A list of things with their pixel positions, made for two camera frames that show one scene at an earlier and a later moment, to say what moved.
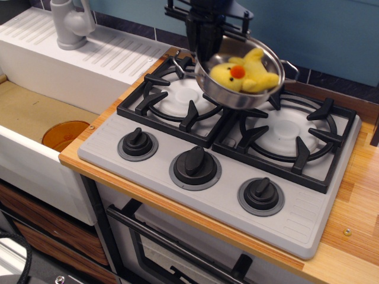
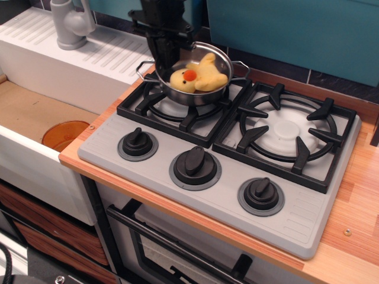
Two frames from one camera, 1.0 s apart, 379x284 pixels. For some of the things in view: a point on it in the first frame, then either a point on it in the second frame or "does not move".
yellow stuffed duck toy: [247, 74] -> [203, 76]
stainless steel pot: [244, 73] -> [202, 77]
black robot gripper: [206, 20] -> [163, 18]
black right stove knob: [261, 197] does not move
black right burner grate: [296, 138] does not move
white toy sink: [41, 84] does not move
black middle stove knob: [195, 170] does not move
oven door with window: [144, 245] does not move
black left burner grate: [170, 98] does not move
